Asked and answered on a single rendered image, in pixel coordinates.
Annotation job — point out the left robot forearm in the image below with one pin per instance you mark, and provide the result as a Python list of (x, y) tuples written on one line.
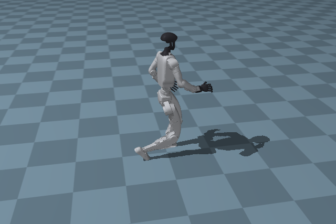
[(155, 77)]

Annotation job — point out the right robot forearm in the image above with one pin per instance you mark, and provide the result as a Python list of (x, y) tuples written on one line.
[(189, 87)]

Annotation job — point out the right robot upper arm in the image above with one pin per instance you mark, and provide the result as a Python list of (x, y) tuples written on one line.
[(174, 66)]

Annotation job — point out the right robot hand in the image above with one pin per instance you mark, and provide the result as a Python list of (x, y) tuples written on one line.
[(205, 87)]

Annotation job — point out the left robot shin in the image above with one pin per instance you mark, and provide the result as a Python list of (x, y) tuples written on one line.
[(169, 129)]

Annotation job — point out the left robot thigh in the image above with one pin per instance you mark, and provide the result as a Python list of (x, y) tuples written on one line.
[(176, 103)]

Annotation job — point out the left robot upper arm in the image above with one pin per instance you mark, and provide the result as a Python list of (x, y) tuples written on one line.
[(152, 68)]

